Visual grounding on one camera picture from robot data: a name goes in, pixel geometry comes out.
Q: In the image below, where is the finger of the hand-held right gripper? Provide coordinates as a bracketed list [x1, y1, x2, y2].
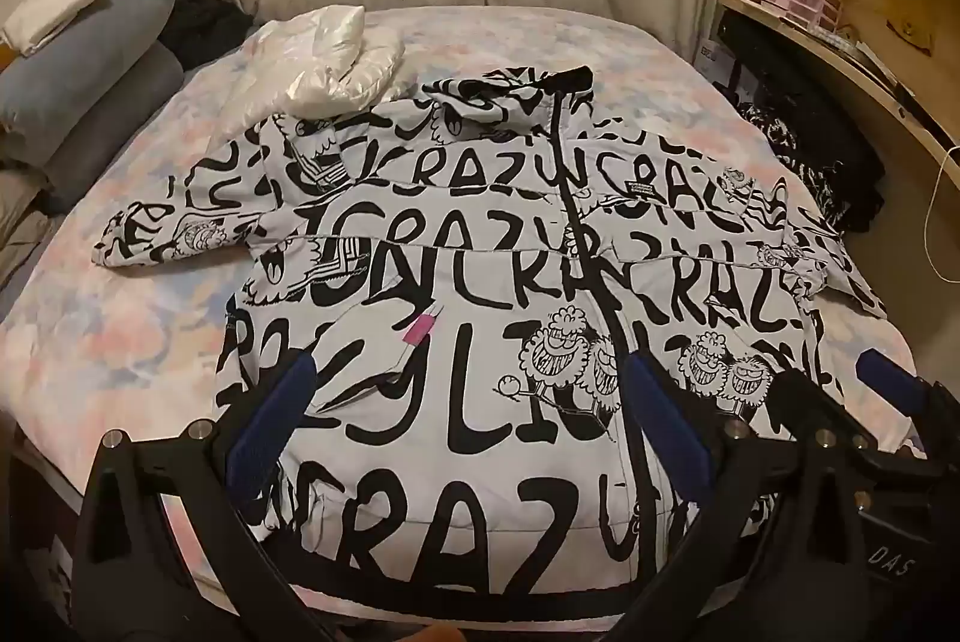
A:
[776, 368, 856, 442]
[855, 348, 955, 437]

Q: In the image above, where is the white cable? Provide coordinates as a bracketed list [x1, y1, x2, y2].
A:
[922, 143, 960, 283]

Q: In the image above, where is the pastel patterned bed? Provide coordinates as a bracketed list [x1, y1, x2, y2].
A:
[0, 4, 931, 642]

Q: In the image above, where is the black box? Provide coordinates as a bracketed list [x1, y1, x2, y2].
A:
[712, 8, 796, 95]

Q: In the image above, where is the grey-blue pillow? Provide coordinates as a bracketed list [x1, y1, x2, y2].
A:
[0, 0, 181, 140]

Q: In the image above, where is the black and white printed jacket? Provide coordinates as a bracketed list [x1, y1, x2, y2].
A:
[90, 64, 890, 613]

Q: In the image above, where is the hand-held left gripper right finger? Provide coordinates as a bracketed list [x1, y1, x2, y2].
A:
[615, 353, 871, 642]

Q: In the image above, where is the white puffer jacket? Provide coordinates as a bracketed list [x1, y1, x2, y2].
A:
[225, 4, 410, 125]

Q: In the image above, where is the brown pouch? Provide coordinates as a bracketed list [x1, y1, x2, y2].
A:
[885, 8, 935, 54]

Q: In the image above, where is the black clothing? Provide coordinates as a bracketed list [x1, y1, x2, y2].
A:
[157, 0, 256, 73]

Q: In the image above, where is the black and white cloth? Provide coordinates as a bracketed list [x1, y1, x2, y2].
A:
[731, 94, 890, 234]

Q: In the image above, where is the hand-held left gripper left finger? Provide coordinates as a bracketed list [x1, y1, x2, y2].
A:
[71, 353, 338, 642]

